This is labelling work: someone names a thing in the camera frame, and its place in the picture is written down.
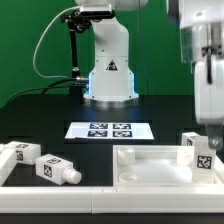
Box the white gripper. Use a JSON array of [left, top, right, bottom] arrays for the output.
[[194, 56, 224, 149]]

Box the white square table top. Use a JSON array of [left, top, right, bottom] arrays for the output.
[[113, 145, 224, 187]]

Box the white marker tag sheet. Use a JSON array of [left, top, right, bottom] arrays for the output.
[[65, 122, 154, 140]]

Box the black cable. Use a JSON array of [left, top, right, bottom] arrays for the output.
[[6, 78, 89, 104]]

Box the grey cable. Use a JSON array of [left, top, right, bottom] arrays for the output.
[[32, 5, 81, 80]]

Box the white left fence rail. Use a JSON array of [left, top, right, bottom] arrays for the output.
[[0, 149, 17, 187]]

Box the white fence rail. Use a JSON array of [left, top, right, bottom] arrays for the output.
[[0, 186, 224, 214], [0, 149, 17, 187]]

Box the white front fence rail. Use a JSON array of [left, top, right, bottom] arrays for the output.
[[0, 186, 224, 214]]

